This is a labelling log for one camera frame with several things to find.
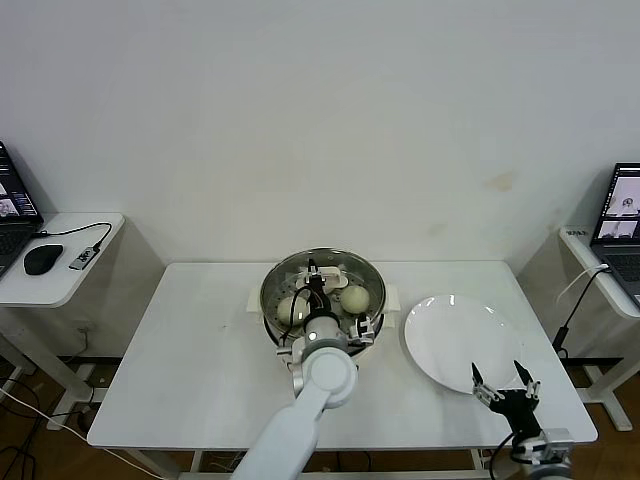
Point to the white steamed baozi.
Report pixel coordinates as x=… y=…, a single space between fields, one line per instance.
x=289 y=310
x=355 y=300

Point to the white table frame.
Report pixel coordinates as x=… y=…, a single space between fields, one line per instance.
x=482 y=456

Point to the stainless steel steamer pot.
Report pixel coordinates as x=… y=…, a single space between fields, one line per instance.
x=375 y=305

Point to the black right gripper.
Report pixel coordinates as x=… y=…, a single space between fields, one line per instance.
x=520 y=415

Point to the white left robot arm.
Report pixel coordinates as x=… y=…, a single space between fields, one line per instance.
x=315 y=400

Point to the round glass lid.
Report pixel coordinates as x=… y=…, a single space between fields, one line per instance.
x=360 y=280

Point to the white round plate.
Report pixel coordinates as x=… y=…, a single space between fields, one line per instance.
x=450 y=340

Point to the white wall socket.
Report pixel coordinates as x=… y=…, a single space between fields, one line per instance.
x=82 y=329

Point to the open dark grey laptop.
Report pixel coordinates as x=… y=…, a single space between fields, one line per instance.
x=12 y=235
x=620 y=250

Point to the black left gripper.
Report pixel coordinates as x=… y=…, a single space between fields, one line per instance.
x=318 y=295

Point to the black computer mouse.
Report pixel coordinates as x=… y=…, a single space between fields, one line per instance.
x=42 y=259

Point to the grey usb hub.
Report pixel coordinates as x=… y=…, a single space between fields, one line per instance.
x=82 y=257

